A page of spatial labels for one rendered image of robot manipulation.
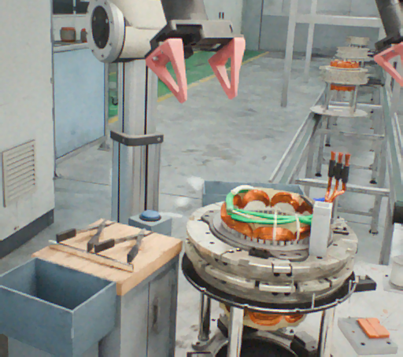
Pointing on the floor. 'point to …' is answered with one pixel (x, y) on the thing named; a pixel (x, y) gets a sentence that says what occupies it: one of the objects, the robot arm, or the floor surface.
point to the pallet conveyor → (389, 156)
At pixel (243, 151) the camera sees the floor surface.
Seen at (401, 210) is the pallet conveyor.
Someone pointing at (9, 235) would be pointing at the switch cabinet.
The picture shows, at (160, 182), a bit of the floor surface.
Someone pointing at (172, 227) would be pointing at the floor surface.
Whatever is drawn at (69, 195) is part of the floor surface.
